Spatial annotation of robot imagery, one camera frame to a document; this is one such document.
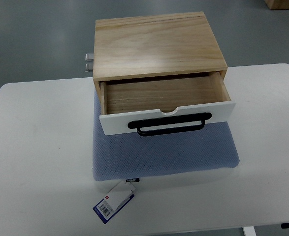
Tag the wooden drawer cabinet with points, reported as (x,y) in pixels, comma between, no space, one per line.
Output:
(158,45)

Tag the black drawer handle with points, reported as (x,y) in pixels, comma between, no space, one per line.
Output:
(170,125)

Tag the grey metal clamp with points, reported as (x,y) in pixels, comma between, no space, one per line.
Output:
(89,59)

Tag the white table leg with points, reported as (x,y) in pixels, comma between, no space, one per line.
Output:
(249,231)

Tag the cardboard box corner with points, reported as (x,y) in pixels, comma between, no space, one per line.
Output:
(277,4)

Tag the blue mesh cushion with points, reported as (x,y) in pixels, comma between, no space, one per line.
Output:
(126,156)

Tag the white top drawer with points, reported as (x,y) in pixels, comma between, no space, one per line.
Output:
(123,101)

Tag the white blue product tag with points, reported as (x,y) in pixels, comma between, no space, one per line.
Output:
(114,201)

